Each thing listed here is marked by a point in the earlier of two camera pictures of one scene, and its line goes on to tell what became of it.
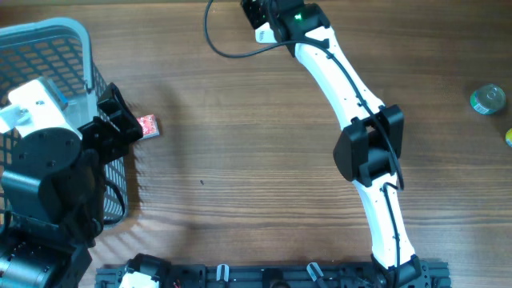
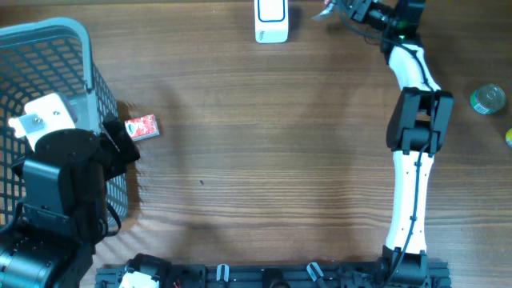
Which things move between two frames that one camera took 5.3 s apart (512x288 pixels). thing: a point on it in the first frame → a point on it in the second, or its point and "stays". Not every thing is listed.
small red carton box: [150, 126] stays
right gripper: [255, 19] → [358, 9]
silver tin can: [488, 98] stays
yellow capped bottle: [508, 138] stays
